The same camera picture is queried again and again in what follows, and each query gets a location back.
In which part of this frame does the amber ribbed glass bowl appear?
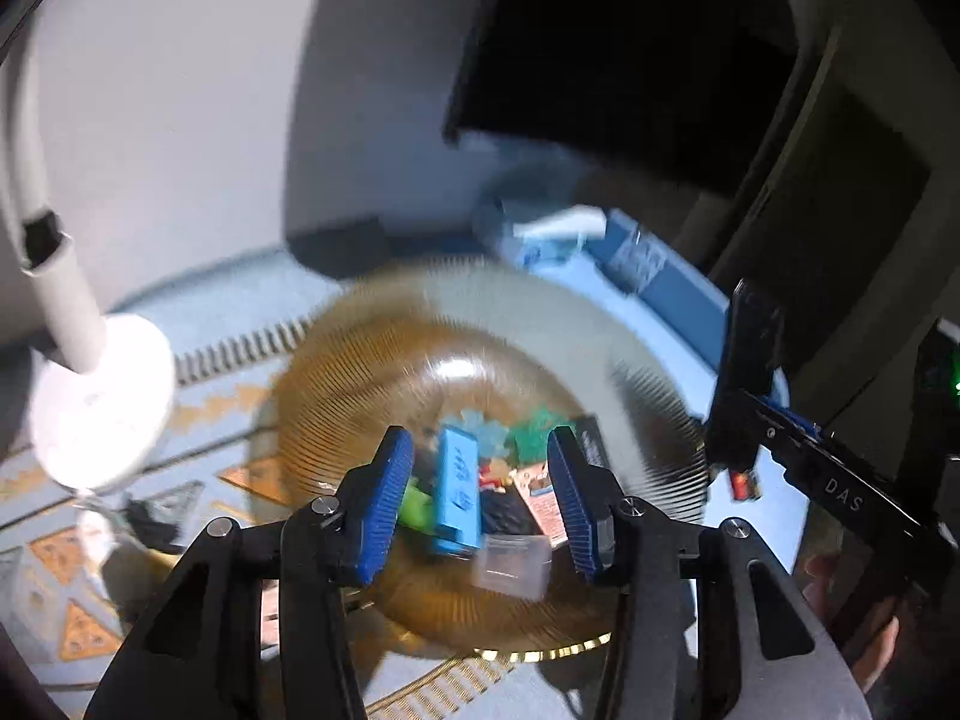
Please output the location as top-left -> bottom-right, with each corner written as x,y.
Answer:
262,259 -> 710,655

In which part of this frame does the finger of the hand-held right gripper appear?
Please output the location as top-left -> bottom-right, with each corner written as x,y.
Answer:
705,279 -> 787,477

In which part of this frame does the clear plastic case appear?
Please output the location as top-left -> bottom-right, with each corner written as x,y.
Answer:
472,535 -> 553,603

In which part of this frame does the person's right hand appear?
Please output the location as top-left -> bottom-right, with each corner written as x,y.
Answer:
804,551 -> 901,697

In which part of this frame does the white plastic item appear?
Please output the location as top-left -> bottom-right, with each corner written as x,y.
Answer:
514,207 -> 607,242

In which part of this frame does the black toy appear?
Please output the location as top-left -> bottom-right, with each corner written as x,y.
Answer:
480,491 -> 542,541

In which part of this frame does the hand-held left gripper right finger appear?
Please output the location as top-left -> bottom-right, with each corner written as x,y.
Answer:
547,426 -> 875,720

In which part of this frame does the black monitor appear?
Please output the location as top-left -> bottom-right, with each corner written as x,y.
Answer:
444,0 -> 942,200

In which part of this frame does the patterned woven table mat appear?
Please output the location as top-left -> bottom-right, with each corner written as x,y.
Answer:
0,251 -> 788,720

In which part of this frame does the white desk lamp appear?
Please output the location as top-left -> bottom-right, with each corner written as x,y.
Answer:
0,37 -> 178,497

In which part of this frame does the blue box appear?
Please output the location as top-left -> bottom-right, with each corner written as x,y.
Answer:
606,208 -> 730,362

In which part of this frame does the green toy figure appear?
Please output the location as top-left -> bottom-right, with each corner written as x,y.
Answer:
397,480 -> 440,534

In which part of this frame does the blue toy block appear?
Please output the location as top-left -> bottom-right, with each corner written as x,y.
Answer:
431,426 -> 483,560

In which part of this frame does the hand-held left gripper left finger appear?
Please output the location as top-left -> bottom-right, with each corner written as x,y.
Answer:
84,426 -> 416,720

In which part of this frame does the light blue snowflake toy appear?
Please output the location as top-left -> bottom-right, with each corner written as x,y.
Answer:
457,409 -> 515,463

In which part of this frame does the teal toy figure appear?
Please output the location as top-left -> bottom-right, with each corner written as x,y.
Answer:
510,409 -> 575,463

